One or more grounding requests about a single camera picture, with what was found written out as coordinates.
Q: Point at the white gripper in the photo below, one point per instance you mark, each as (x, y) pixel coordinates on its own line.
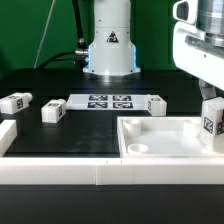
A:
(198, 58)

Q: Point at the white square tabletop part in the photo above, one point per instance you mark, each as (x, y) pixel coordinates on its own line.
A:
(165, 137)

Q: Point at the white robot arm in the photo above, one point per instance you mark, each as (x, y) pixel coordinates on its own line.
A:
(112, 55)

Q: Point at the marker sheet with tags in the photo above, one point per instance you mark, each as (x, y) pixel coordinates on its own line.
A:
(106, 102)

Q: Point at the white U-shaped obstacle fence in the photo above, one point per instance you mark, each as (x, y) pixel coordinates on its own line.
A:
(103, 171)

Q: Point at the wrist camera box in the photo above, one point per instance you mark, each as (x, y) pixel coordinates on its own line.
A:
(186, 11)

